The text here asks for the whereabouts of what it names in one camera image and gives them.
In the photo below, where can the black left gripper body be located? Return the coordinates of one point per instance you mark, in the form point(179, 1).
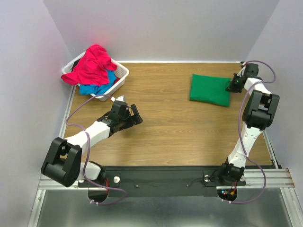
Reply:
point(126, 118)

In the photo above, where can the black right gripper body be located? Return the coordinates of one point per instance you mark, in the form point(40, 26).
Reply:
point(232, 85)

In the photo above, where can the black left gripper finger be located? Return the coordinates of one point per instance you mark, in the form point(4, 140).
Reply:
point(126, 125)
point(136, 118)

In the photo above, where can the green t shirt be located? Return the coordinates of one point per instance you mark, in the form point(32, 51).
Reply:
point(210, 90)

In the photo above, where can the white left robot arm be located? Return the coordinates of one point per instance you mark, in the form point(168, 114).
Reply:
point(63, 162)

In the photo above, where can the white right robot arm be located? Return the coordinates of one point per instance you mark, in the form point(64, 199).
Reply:
point(255, 116)

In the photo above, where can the blue t shirt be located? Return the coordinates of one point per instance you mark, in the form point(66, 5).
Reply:
point(98, 90)

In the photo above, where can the red t shirt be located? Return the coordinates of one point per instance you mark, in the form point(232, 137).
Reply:
point(91, 68)

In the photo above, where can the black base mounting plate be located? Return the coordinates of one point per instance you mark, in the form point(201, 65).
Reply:
point(166, 181)

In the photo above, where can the aluminium frame rail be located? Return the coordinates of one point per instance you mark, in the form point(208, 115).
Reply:
point(263, 201)

